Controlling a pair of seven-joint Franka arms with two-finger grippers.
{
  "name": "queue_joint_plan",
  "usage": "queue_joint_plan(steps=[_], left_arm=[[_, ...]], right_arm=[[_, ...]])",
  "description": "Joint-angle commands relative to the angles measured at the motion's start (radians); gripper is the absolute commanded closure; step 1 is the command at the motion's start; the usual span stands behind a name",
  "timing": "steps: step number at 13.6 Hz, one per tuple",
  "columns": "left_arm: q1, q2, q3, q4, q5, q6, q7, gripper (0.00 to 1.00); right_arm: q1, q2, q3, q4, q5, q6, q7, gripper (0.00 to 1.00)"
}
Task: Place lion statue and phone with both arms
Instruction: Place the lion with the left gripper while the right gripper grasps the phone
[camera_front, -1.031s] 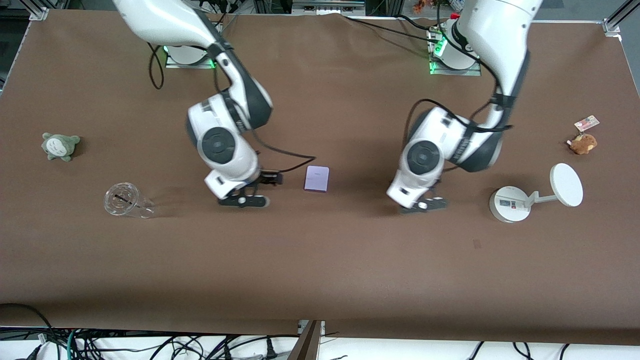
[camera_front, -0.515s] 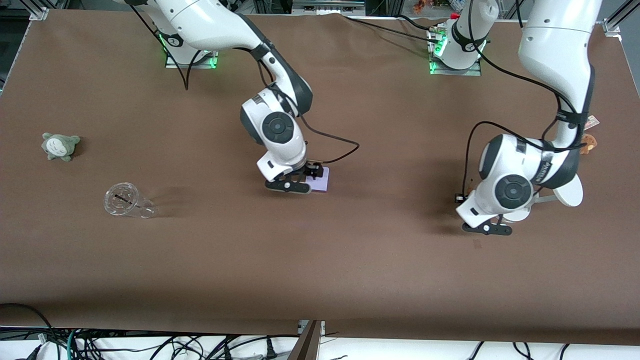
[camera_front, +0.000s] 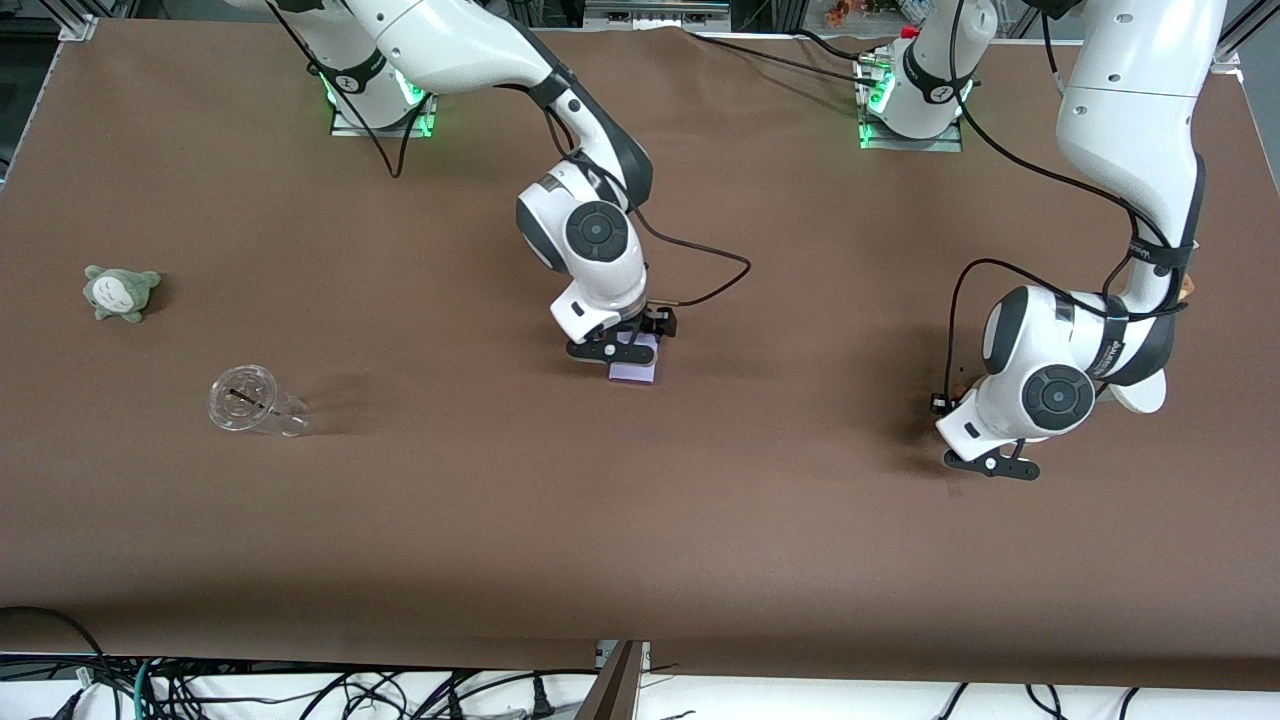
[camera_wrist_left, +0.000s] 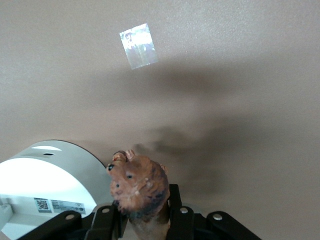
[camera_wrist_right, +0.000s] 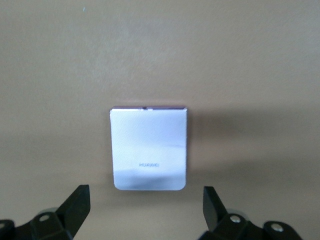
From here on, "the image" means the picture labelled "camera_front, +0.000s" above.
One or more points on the grey green plush toy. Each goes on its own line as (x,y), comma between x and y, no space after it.
(120,292)

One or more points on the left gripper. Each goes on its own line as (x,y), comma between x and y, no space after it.
(938,403)

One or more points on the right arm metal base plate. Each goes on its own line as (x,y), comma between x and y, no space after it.
(400,128)

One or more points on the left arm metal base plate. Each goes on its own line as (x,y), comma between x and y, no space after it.
(910,145)

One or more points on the brown wooden post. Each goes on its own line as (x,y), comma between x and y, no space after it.
(612,690)

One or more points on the lilac phone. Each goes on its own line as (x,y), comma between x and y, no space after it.
(633,373)

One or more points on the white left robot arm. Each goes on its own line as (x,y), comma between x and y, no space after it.
(1130,100)

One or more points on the clear plastic cup with lid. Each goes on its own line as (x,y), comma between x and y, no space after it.
(255,402)

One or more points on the grey metal bracket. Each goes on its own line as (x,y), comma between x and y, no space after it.
(640,654)

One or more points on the aluminium frame profile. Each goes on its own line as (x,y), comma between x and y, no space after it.
(1240,35)
(80,22)

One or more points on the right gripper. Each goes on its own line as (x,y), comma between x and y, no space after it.
(655,323)

